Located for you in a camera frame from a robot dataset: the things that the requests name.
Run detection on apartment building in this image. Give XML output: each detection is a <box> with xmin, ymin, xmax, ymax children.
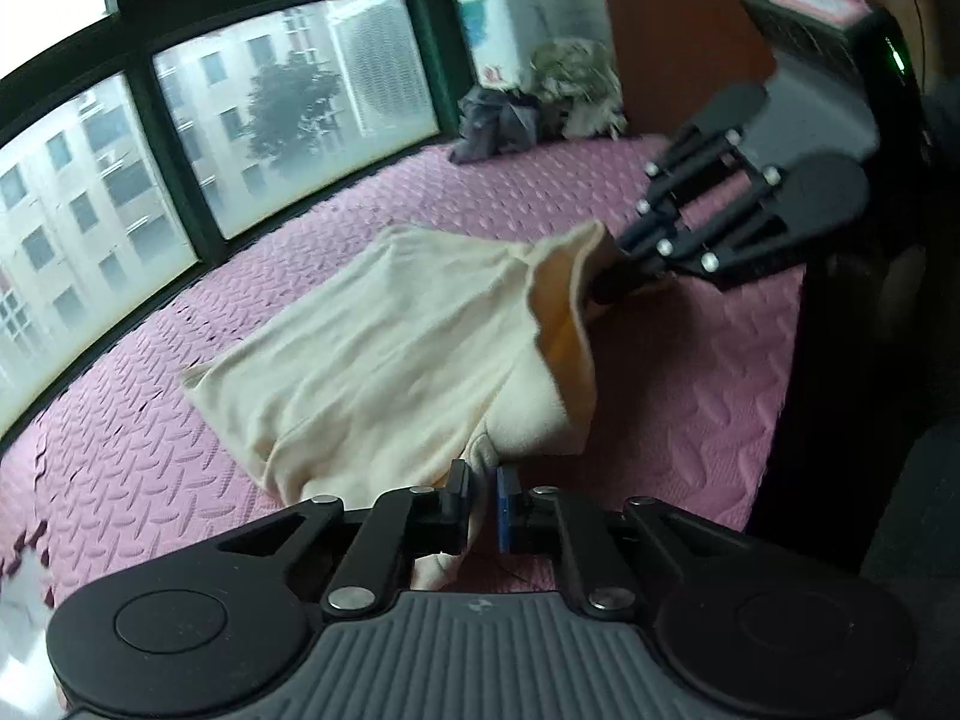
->
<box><xmin>0</xmin><ymin>4</ymin><xmax>338</xmax><ymax>391</ymax></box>

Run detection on pink foam floor mat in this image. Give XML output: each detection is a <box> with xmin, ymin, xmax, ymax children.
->
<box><xmin>0</xmin><ymin>133</ymin><xmax>808</xmax><ymax>616</ymax></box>

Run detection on beige clothes pile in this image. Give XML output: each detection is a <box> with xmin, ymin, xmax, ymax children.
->
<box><xmin>525</xmin><ymin>37</ymin><xmax>629</xmax><ymax>142</ymax></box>

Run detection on cream pants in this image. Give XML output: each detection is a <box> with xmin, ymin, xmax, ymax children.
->
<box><xmin>184</xmin><ymin>219</ymin><xmax>677</xmax><ymax>590</ymax></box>

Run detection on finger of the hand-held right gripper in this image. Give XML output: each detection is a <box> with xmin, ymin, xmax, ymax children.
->
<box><xmin>589</xmin><ymin>163</ymin><xmax>812</xmax><ymax>305</ymax></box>
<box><xmin>642</xmin><ymin>82</ymin><xmax>775</xmax><ymax>215</ymax></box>

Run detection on window sticker with blue figure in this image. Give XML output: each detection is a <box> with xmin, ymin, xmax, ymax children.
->
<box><xmin>459</xmin><ymin>0</ymin><xmax>496</xmax><ymax>46</ymax></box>

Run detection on grey outdoor air conditioner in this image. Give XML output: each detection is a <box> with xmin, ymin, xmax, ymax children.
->
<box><xmin>330</xmin><ymin>0</ymin><xmax>440</xmax><ymax>137</ymax></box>

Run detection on green window frame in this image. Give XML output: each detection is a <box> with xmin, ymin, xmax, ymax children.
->
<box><xmin>0</xmin><ymin>0</ymin><xmax>601</xmax><ymax>458</ymax></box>

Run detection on brown wooden cabinet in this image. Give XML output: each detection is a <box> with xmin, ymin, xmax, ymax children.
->
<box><xmin>592</xmin><ymin>0</ymin><xmax>807</xmax><ymax>147</ymax></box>

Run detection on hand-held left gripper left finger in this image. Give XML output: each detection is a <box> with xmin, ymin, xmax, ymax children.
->
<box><xmin>212</xmin><ymin>457</ymin><xmax>476</xmax><ymax>614</ymax></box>

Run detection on green tree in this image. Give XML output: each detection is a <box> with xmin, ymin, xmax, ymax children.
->
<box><xmin>244</xmin><ymin>52</ymin><xmax>353</xmax><ymax>173</ymax></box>

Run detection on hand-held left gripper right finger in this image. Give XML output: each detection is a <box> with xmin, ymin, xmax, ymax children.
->
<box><xmin>495</xmin><ymin>466</ymin><xmax>752</xmax><ymax>617</ymax></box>

